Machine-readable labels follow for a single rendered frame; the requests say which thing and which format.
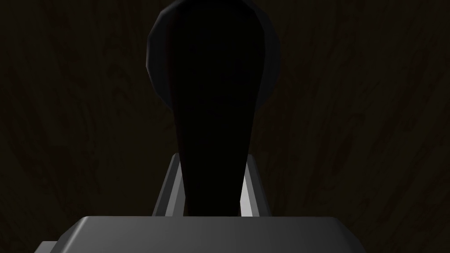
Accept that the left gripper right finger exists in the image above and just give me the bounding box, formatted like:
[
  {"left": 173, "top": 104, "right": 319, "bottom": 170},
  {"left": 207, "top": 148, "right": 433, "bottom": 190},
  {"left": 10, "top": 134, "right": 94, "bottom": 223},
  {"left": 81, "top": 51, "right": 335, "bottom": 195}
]
[{"left": 240, "top": 154, "right": 272, "bottom": 217}]

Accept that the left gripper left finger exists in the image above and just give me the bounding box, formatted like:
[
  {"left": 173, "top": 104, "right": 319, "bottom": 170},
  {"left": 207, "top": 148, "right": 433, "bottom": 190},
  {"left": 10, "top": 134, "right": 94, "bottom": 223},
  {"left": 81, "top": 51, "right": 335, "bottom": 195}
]
[{"left": 152, "top": 153, "right": 186, "bottom": 217}]

